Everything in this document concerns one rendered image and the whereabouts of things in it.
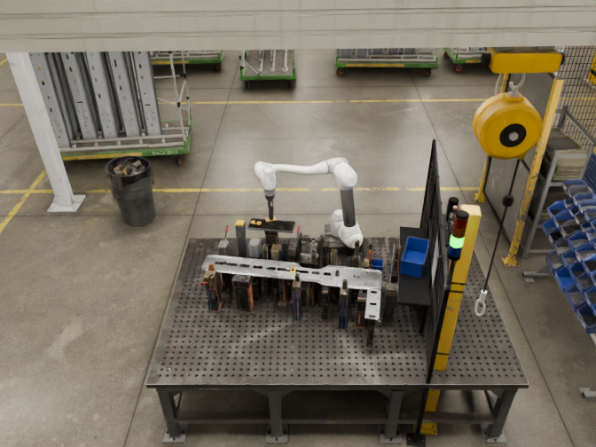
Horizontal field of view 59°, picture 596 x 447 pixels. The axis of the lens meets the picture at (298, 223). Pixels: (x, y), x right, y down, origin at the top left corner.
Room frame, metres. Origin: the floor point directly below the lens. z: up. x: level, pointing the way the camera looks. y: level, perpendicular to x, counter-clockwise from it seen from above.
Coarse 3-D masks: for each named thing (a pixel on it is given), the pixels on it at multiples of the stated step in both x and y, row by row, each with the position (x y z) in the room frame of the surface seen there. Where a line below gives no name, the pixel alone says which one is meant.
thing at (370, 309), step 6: (372, 294) 2.74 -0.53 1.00; (378, 294) 2.74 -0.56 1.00; (366, 300) 2.69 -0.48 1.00; (372, 300) 2.69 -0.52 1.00; (378, 300) 2.68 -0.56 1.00; (366, 306) 2.63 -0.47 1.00; (372, 306) 2.62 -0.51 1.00; (378, 306) 2.62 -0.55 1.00; (366, 312) 2.57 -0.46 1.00; (372, 312) 2.56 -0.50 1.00; (378, 312) 2.56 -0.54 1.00; (372, 318) 2.51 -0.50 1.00; (378, 318) 2.51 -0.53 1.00
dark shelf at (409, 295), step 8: (400, 232) 3.43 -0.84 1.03; (408, 232) 3.42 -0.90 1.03; (416, 232) 3.42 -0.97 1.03; (424, 232) 3.42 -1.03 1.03; (400, 240) 3.32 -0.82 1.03; (400, 256) 3.12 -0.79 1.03; (400, 264) 3.03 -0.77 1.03; (424, 272) 2.93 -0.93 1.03; (400, 280) 2.85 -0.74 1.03; (408, 280) 2.85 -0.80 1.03; (416, 280) 2.85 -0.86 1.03; (424, 280) 2.85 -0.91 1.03; (400, 288) 2.77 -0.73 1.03; (408, 288) 2.76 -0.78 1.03; (416, 288) 2.76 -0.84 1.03; (424, 288) 2.76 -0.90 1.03; (400, 296) 2.68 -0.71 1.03; (408, 296) 2.68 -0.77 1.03; (416, 296) 2.68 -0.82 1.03; (424, 296) 2.68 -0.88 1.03; (400, 304) 2.63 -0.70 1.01; (408, 304) 2.62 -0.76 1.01; (416, 304) 2.61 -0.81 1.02; (424, 304) 2.60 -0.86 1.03
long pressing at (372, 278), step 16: (208, 256) 3.20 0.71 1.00; (224, 256) 3.20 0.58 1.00; (224, 272) 3.02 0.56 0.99; (240, 272) 3.01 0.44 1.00; (256, 272) 3.00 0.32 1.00; (272, 272) 3.00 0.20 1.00; (288, 272) 3.00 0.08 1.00; (320, 272) 2.99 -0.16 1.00; (352, 272) 2.98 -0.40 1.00; (368, 272) 2.98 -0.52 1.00; (352, 288) 2.82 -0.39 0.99; (368, 288) 2.81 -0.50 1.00
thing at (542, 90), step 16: (512, 80) 5.27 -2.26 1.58; (528, 80) 4.86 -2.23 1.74; (544, 80) 4.52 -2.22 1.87; (560, 80) 4.21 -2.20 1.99; (528, 96) 4.76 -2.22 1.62; (544, 96) 4.43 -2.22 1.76; (544, 112) 4.35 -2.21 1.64; (544, 128) 4.21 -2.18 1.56; (544, 144) 4.21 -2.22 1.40; (496, 160) 5.19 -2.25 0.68; (512, 160) 4.78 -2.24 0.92; (528, 160) 4.42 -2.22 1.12; (496, 176) 5.08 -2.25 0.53; (512, 176) 4.67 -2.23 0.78; (528, 176) 4.31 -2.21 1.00; (480, 192) 5.40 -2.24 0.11; (496, 192) 4.98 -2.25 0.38; (512, 192) 4.59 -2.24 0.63; (528, 192) 4.21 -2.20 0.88; (496, 208) 4.92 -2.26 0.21; (512, 208) 4.52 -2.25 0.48; (528, 208) 4.20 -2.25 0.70; (512, 224) 4.42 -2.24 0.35; (512, 240) 4.25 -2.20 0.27; (512, 256) 4.20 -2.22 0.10
